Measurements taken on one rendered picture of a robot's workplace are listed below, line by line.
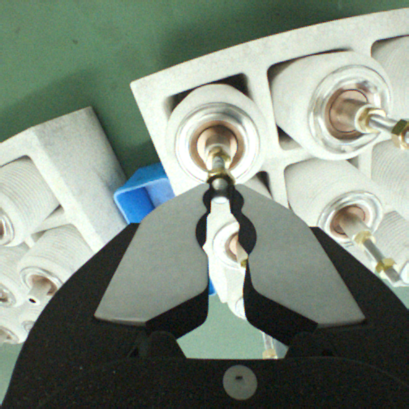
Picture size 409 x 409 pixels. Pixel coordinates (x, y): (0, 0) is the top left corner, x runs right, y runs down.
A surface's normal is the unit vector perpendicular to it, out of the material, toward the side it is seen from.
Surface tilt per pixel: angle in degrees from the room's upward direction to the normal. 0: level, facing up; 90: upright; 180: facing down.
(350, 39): 0
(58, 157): 90
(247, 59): 0
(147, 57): 0
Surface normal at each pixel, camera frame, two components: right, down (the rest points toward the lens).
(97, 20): -0.02, 0.52
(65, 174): 0.96, -0.24
